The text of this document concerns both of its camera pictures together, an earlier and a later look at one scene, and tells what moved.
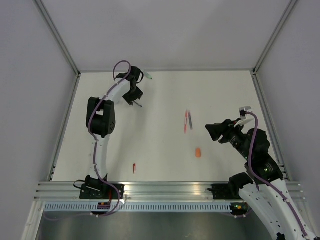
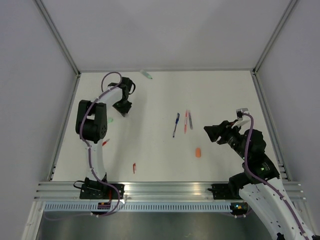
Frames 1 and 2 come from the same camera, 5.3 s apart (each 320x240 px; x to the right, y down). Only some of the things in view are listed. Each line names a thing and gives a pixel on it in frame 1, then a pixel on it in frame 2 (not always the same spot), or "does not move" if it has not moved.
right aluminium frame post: [290, 6] does not move
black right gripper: [226, 127] does not move
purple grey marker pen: [190, 122] does not move
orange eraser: [198, 152] does not move
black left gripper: [139, 94] to [124, 111]
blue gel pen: [138, 104] to [176, 122]
